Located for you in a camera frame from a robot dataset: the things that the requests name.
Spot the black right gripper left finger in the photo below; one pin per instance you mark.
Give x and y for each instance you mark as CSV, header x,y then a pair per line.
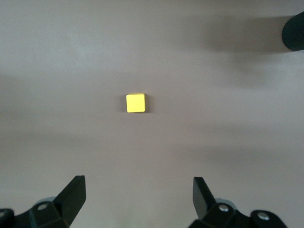
x,y
69,202

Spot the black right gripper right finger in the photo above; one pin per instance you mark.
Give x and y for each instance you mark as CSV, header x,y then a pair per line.
x,y
204,202

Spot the yellow cube block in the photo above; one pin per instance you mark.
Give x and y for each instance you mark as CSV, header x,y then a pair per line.
x,y
135,103

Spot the black ribbed cylinder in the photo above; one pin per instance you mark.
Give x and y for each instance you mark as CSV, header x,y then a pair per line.
x,y
294,33

